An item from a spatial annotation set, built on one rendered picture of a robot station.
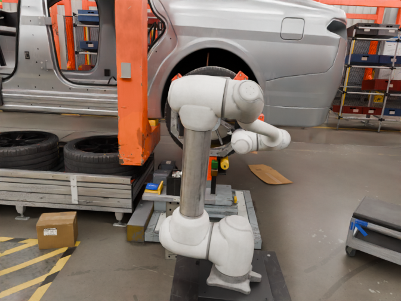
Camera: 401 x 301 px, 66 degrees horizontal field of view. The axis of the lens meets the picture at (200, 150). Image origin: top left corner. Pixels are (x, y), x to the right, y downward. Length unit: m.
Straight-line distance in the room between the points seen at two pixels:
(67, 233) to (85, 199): 0.31
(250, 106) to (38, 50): 2.15
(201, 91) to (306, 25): 1.65
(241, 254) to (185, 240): 0.23
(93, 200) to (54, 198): 0.29
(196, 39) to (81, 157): 1.23
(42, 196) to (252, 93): 1.94
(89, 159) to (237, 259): 1.49
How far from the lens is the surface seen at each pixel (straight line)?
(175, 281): 1.47
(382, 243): 2.49
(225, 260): 1.33
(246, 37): 2.49
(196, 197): 1.21
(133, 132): 2.08
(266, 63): 2.50
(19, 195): 2.67
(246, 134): 1.57
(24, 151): 2.76
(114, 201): 2.38
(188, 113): 1.05
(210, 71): 2.17
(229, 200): 2.37
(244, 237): 1.29
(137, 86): 2.02
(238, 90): 1.00
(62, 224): 2.23
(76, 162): 2.52
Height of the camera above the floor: 1.23
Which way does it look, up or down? 17 degrees down
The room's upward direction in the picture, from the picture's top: 3 degrees clockwise
